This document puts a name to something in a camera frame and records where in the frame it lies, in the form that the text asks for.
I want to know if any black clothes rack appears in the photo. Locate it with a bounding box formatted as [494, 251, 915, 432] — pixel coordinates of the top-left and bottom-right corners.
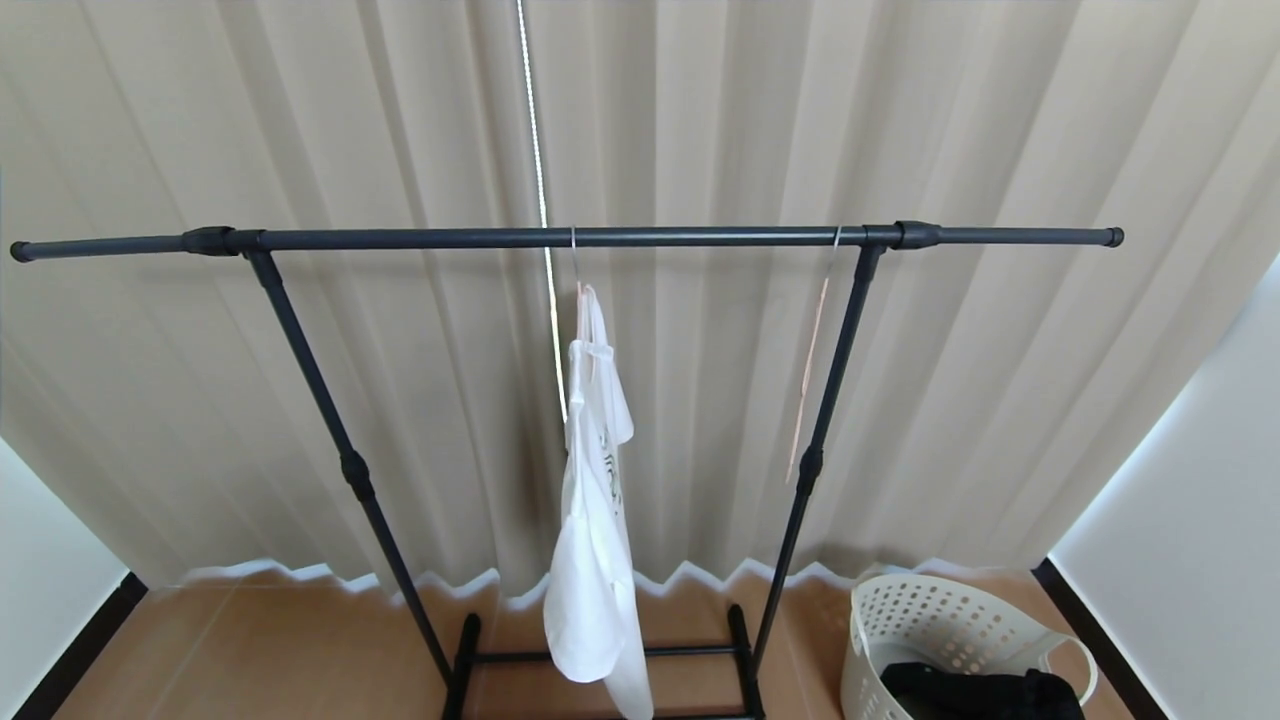
[10, 220, 1125, 720]

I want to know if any white laundry basket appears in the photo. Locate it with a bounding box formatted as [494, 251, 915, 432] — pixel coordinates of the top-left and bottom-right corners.
[840, 573, 1099, 720]

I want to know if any white printed T-shirt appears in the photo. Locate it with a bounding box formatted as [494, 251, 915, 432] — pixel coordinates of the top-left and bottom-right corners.
[543, 285, 656, 720]

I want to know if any beige curtain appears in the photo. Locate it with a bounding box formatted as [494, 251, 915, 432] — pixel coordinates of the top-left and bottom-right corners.
[0, 0, 1280, 613]

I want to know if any black knit garment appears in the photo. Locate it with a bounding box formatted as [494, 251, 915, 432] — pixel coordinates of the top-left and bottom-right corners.
[880, 660, 1086, 720]

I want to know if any pink clothes hanger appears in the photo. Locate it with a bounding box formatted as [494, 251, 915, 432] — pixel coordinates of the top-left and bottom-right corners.
[784, 226, 844, 487]
[568, 226, 603, 381]

